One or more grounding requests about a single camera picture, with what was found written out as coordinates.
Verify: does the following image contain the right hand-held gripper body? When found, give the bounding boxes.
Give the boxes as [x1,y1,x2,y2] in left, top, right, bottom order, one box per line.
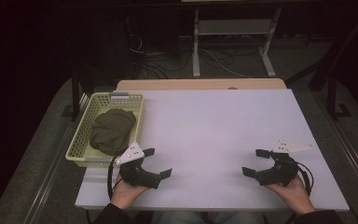
[255,140,316,187]

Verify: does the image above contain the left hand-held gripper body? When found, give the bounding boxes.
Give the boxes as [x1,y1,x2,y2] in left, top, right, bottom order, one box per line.
[115,141,161,190]

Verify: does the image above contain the person's left hand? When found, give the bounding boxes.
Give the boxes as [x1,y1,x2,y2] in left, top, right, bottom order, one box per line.
[110,173,150,210]

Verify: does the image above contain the person's right hand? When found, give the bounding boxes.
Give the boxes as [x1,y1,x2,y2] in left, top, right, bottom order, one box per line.
[265,175,317,216]

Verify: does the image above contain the dark olive cloth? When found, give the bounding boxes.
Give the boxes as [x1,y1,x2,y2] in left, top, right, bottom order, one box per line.
[89,107,137,157]

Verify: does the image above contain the person's legs in jeans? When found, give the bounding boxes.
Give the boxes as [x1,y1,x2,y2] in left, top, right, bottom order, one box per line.
[150,211,267,224]

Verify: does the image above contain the pale yellow plastic basket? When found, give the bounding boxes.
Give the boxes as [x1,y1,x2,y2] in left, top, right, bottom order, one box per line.
[64,91,145,169]

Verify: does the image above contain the black metal stand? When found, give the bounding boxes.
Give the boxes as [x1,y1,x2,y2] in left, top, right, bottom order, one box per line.
[284,12,358,120]
[62,66,90,121]

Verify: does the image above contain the white metal stand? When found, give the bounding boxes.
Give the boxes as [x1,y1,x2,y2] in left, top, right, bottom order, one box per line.
[191,7,282,78]

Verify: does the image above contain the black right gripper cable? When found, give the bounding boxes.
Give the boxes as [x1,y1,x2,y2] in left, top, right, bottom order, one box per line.
[294,161,315,197]

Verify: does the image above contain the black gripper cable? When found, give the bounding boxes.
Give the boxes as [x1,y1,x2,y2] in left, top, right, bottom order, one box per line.
[106,151,129,201]
[294,161,315,197]

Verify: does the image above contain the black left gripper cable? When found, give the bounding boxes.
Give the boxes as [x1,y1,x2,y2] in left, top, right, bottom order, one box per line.
[106,151,129,201]

